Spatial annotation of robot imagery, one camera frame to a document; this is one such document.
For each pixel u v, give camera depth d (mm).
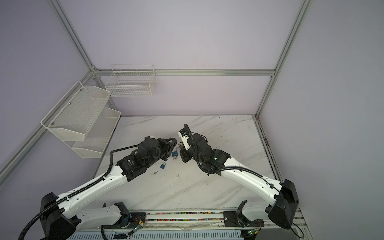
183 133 614
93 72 908
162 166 930
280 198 384
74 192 419
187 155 640
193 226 730
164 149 647
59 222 368
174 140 727
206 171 518
